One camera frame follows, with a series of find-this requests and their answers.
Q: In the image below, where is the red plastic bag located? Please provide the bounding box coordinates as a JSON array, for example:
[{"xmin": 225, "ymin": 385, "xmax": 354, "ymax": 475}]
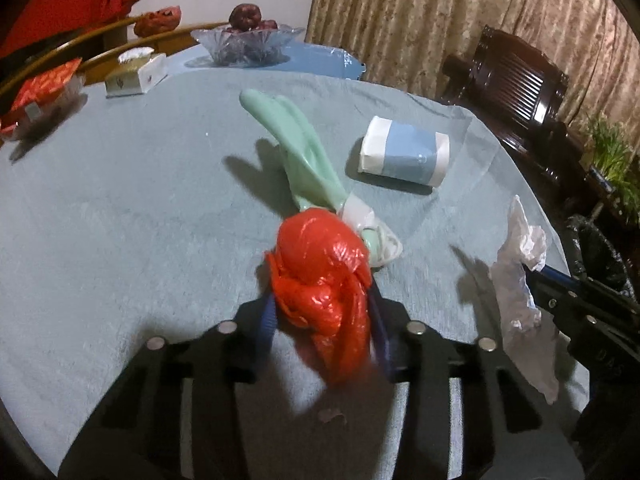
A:
[{"xmin": 265, "ymin": 208, "xmax": 373, "ymax": 386}]

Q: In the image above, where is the wooden bench frame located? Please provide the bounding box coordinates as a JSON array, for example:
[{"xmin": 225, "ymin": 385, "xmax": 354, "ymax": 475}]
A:
[{"xmin": 0, "ymin": 15, "xmax": 231, "ymax": 98}]

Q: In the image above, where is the bin with black bag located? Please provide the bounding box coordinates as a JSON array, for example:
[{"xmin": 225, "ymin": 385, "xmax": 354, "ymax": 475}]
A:
[{"xmin": 565, "ymin": 214, "xmax": 640, "ymax": 303}]

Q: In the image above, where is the blue and white tissue pack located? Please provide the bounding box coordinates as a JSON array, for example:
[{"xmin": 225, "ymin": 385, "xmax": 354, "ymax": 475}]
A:
[{"xmin": 357, "ymin": 115, "xmax": 452, "ymax": 188}]

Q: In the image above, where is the green potted plant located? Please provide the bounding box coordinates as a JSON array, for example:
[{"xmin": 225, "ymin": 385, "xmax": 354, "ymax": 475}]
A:
[{"xmin": 585, "ymin": 115, "xmax": 640, "ymax": 211}]

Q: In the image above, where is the gold and white tissue box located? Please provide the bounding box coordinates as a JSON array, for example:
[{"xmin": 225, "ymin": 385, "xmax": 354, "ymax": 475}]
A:
[{"xmin": 104, "ymin": 46, "xmax": 168, "ymax": 99}]

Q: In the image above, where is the dark wooden chair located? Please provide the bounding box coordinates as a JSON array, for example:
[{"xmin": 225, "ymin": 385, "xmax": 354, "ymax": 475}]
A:
[{"xmin": 440, "ymin": 24, "xmax": 586, "ymax": 191}]

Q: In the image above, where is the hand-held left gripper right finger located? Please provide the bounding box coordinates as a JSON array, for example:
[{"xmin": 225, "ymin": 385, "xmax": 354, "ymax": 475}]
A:
[{"xmin": 367, "ymin": 285, "xmax": 586, "ymax": 480}]

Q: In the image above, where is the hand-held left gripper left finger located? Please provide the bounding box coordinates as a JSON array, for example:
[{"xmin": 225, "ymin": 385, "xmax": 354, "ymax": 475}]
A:
[{"xmin": 57, "ymin": 292, "xmax": 281, "ymax": 480}]

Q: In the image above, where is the red printed bag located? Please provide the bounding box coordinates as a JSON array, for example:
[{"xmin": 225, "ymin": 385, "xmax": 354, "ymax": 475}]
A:
[{"xmin": 134, "ymin": 5, "xmax": 182, "ymax": 38}]

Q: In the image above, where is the glass fruit bowl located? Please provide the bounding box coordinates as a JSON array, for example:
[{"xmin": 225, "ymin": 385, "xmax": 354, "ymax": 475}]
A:
[{"xmin": 190, "ymin": 24, "xmax": 306, "ymax": 67}]

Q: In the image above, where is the large dark red apple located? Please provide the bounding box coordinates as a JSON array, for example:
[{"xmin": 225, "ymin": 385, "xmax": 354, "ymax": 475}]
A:
[{"xmin": 229, "ymin": 4, "xmax": 262, "ymax": 31}]

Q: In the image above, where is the beige patterned curtain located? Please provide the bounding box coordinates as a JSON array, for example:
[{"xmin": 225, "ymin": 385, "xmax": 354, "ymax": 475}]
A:
[{"xmin": 305, "ymin": 0, "xmax": 640, "ymax": 131}]

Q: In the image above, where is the white plastic bag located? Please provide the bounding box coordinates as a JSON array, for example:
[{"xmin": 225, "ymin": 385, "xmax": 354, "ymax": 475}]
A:
[{"xmin": 489, "ymin": 195, "xmax": 560, "ymax": 405}]

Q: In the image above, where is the green rubber glove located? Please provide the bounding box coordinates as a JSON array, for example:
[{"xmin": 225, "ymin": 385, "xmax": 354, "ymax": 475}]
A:
[{"xmin": 239, "ymin": 88, "xmax": 403, "ymax": 267}]

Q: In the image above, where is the red patterned packet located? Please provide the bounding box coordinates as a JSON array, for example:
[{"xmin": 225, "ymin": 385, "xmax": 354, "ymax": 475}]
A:
[{"xmin": 0, "ymin": 57, "xmax": 83, "ymax": 141}]

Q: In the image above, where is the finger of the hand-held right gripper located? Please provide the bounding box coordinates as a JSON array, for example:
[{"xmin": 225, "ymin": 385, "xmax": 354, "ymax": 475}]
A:
[
  {"xmin": 522, "ymin": 262, "xmax": 596, "ymax": 326},
  {"xmin": 542, "ymin": 264, "xmax": 588, "ymax": 292}
]

